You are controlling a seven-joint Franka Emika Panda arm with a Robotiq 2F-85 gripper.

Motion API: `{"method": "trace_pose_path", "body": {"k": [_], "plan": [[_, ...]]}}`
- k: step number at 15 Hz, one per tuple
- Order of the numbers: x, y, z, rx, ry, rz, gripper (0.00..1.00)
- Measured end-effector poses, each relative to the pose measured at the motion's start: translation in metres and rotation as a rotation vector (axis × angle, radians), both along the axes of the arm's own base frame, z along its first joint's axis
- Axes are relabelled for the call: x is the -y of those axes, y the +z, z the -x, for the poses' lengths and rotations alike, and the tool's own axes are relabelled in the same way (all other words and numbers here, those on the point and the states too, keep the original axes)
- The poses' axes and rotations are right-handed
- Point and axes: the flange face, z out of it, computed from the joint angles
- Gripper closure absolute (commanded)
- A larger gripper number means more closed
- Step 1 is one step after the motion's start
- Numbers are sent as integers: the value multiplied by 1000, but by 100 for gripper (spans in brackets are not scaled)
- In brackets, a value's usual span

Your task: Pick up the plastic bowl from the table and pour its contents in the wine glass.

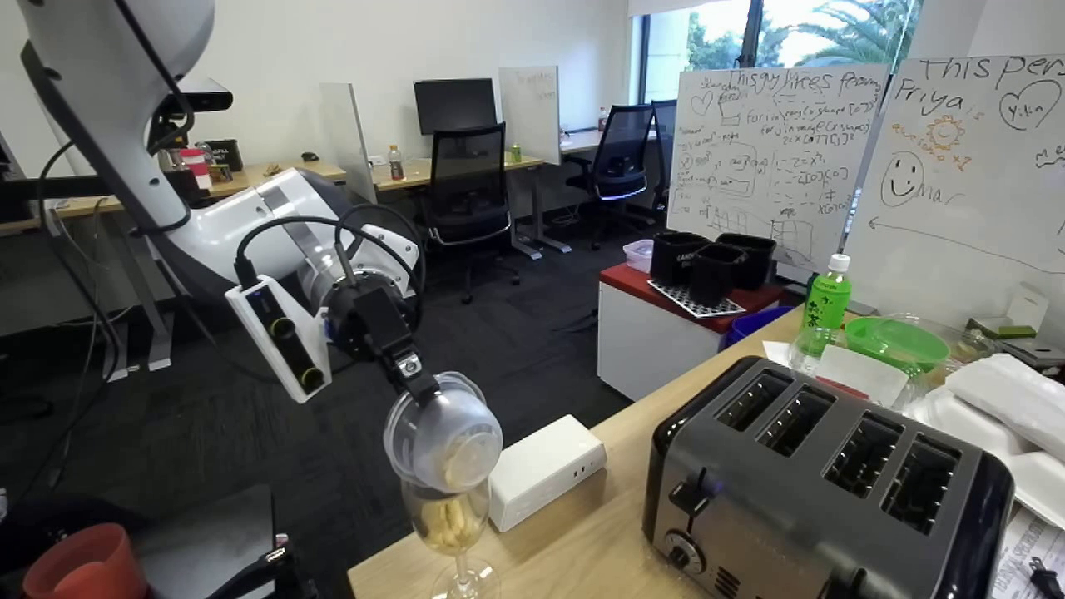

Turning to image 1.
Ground clear plastic bowl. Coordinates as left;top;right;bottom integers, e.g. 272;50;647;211
380;366;507;494

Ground black plastic pot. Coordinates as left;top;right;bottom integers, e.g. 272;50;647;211
647;231;715;289
715;231;782;296
686;239;748;306

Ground white cabinet red top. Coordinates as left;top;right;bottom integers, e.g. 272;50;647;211
594;259;800;407

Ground black four-slot toaster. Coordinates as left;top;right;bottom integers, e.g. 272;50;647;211
640;352;1019;599

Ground white paper sheet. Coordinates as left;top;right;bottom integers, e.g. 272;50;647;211
788;341;912;408

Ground white perforated tray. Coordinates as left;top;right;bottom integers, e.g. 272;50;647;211
642;273;748;327

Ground clear wine glass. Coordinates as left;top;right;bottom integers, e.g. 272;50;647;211
392;442;498;599

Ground black tripod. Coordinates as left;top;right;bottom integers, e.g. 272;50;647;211
208;529;306;599

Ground green plastic bottle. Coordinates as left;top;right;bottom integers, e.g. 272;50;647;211
800;249;857;362

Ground red cup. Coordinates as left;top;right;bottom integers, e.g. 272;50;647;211
20;519;150;599

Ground white rectangular box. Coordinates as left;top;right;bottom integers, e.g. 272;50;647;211
482;408;610;535

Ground whiteboard with smiley face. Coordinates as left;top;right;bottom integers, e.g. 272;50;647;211
847;50;1065;335

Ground white styrofoam tray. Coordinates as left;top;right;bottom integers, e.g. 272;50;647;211
942;351;1065;467
901;385;1024;460

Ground black mesh office chair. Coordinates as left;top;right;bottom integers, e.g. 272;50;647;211
423;121;519;267
581;104;658;226

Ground pale nuts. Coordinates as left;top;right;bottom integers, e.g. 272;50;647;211
413;496;488;556

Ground whiteboard with dense writing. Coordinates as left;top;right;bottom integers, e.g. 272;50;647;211
661;60;893;269

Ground wooden office desk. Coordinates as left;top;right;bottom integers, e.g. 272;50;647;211
0;150;559;242

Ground black computer monitor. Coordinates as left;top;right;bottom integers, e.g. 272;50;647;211
410;74;498;139

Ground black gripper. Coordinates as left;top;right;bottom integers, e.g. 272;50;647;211
322;273;443;408

